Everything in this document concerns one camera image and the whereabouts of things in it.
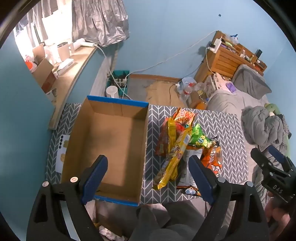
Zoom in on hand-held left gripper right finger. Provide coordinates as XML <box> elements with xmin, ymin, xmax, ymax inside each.
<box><xmin>188</xmin><ymin>155</ymin><xmax>270</xmax><ymax>241</ymax></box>

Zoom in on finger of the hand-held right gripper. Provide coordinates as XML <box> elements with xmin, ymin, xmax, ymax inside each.
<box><xmin>251</xmin><ymin>148</ymin><xmax>282</xmax><ymax>177</ymax></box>
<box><xmin>268</xmin><ymin>145</ymin><xmax>296</xmax><ymax>173</ymax></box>

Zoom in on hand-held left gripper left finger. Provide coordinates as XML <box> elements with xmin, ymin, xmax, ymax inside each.
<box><xmin>26</xmin><ymin>155</ymin><xmax>109</xmax><ymax>241</ymax></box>

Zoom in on black snack packet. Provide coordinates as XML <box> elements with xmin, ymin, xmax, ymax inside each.
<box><xmin>180</xmin><ymin>187</ymin><xmax>201</xmax><ymax>197</ymax></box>

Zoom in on silver snack packet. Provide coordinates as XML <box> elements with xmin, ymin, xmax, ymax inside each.
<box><xmin>177</xmin><ymin>148</ymin><xmax>205</xmax><ymax>189</ymax></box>

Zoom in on orange snack packet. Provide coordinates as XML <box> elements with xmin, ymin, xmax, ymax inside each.
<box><xmin>201</xmin><ymin>141</ymin><xmax>223</xmax><ymax>178</ymax></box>

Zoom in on long yellow snack packet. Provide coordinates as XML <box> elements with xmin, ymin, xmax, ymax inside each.
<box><xmin>153</xmin><ymin>126</ymin><xmax>193</xmax><ymax>190</ymax></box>

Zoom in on green snack packet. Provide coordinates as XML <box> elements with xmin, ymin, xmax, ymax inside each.
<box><xmin>188</xmin><ymin>123</ymin><xmax>218</xmax><ymax>149</ymax></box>

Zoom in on blue-sided cardboard box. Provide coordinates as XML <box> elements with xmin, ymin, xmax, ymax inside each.
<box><xmin>60</xmin><ymin>95</ymin><xmax>149</xmax><ymax>207</ymax></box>

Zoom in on red snack packet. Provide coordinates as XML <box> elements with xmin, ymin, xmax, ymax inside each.
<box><xmin>154</xmin><ymin>117</ymin><xmax>185</xmax><ymax>157</ymax></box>

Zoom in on orange-red snack packet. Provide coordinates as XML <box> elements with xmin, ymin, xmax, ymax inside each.
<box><xmin>173</xmin><ymin>108</ymin><xmax>198</xmax><ymax>128</ymax></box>

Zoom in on person's right hand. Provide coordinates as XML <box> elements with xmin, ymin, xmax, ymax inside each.
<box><xmin>265</xmin><ymin>197</ymin><xmax>293</xmax><ymax>231</ymax></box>

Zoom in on grey bunched blanket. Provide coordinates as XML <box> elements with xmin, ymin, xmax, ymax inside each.
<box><xmin>241</xmin><ymin>105</ymin><xmax>289</xmax><ymax>151</ymax></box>

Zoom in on white paper card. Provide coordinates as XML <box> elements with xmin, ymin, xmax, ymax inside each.
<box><xmin>55</xmin><ymin>134</ymin><xmax>70</xmax><ymax>173</ymax></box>

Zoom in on grey chevron table cloth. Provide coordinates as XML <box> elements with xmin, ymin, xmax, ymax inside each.
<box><xmin>45</xmin><ymin>103</ymin><xmax>249</xmax><ymax>205</ymax></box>

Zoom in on green plush toy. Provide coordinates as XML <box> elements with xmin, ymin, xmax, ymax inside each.
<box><xmin>264</xmin><ymin>103</ymin><xmax>281</xmax><ymax>116</ymax></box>

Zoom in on crumpled white paper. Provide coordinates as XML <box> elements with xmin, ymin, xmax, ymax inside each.
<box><xmin>99</xmin><ymin>227</ymin><xmax>126</xmax><ymax>241</ymax></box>

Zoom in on person's grey trousers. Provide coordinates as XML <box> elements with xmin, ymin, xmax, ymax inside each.
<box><xmin>136</xmin><ymin>202</ymin><xmax>208</xmax><ymax>241</ymax></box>

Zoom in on grey bed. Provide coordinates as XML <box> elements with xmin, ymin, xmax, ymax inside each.
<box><xmin>207</xmin><ymin>89</ymin><xmax>292</xmax><ymax>186</ymax></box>

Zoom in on orange drink bottle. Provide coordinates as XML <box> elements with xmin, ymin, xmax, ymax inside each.
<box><xmin>196</xmin><ymin>98</ymin><xmax>210</xmax><ymax>110</ymax></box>

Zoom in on grey pillow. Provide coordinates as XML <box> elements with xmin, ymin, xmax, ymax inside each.
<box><xmin>232</xmin><ymin>64</ymin><xmax>273</xmax><ymax>100</ymax></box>

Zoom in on clear plastic bottle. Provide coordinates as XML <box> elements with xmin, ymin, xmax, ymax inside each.
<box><xmin>181</xmin><ymin>82</ymin><xmax>194</xmax><ymax>102</ymax></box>

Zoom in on white printed cloth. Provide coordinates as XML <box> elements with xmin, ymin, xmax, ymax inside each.
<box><xmin>207</xmin><ymin>73</ymin><xmax>229</xmax><ymax>90</ymax></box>

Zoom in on wooden window sill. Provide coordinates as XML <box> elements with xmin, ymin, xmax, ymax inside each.
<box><xmin>48</xmin><ymin>45</ymin><xmax>99</xmax><ymax>130</ymax></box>

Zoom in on wooden headboard shelf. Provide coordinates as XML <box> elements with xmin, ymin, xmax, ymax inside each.
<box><xmin>194</xmin><ymin>30</ymin><xmax>267</xmax><ymax>84</ymax></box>

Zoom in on teal basket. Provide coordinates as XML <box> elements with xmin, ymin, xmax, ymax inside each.
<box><xmin>106</xmin><ymin>70</ymin><xmax>130</xmax><ymax>99</ymax></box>

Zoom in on white flat box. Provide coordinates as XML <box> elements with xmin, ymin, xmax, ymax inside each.
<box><xmin>54</xmin><ymin>58</ymin><xmax>75</xmax><ymax>76</ymax></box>

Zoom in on small brown cardboard box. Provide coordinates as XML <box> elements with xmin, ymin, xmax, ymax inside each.
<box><xmin>31</xmin><ymin>44</ymin><xmax>57</xmax><ymax>93</ymax></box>

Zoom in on white plug adapter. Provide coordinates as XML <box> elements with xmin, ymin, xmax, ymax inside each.
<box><xmin>209</xmin><ymin>38</ymin><xmax>223</xmax><ymax>53</ymax></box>

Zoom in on orange lidded container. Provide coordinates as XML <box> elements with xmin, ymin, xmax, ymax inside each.
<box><xmin>25</xmin><ymin>56</ymin><xmax>38</xmax><ymax>73</ymax></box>

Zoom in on grey curtain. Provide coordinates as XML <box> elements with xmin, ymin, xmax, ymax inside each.
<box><xmin>72</xmin><ymin>0</ymin><xmax>130</xmax><ymax>48</ymax></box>

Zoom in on sheer window curtain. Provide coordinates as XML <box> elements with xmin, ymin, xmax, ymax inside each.
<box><xmin>14</xmin><ymin>5</ymin><xmax>73</xmax><ymax>47</ymax></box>

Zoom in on long white power cable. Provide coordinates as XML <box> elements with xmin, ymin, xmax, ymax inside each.
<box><xmin>125</xmin><ymin>31</ymin><xmax>218</xmax><ymax>78</ymax></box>

